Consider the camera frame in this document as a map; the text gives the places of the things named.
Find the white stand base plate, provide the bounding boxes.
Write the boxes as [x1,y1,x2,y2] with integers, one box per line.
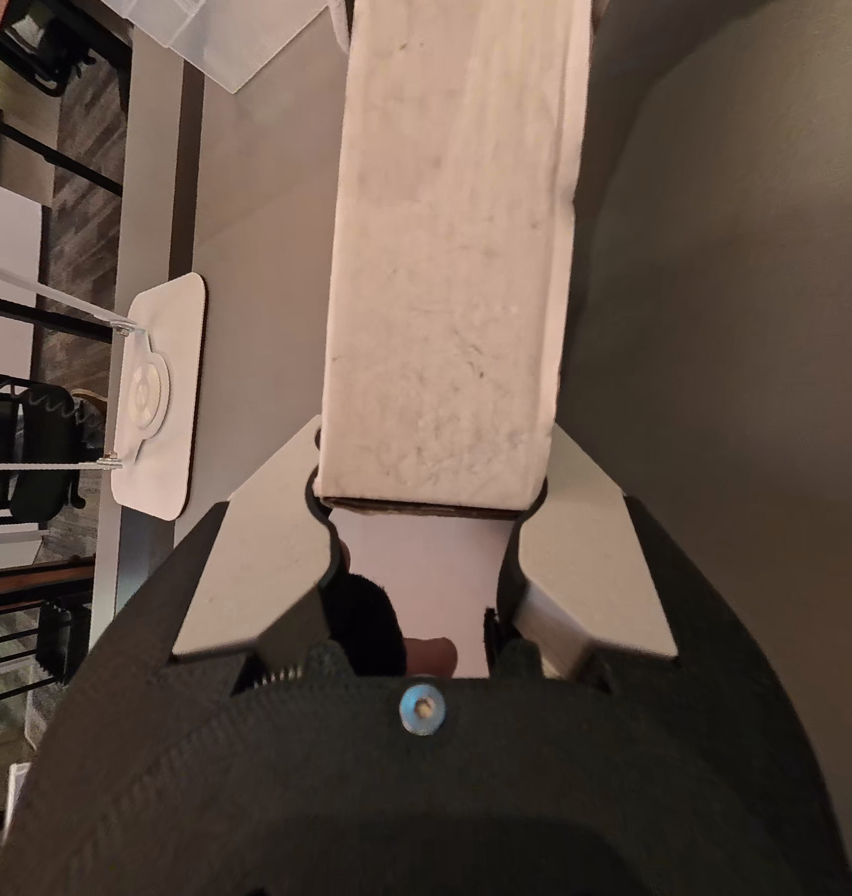
[109,273,208,522]

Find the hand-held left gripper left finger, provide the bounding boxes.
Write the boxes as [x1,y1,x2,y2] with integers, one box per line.
[170,414,350,662]

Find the black wire rack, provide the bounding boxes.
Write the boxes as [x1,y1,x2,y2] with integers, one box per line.
[0,602,94,729]

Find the clear plastic bin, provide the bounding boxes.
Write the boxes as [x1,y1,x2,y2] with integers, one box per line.
[104,0,329,93]

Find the person's left hand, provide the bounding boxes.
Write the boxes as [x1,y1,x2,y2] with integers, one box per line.
[403,633,459,679]

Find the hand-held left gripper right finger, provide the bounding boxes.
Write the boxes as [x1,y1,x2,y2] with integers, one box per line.
[483,423,681,679]

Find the white cardboard box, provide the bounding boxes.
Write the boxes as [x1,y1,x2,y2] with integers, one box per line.
[317,0,595,520]

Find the black coiled cable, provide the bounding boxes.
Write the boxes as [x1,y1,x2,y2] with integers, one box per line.
[0,374,108,422]

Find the clear acrylic rod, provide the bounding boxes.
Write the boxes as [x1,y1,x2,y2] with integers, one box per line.
[0,456,124,471]
[0,260,138,330]

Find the brown wooden beam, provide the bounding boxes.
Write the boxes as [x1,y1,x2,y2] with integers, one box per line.
[0,556,95,617]

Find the white partition panel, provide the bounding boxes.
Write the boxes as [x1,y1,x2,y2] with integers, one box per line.
[0,178,43,309]

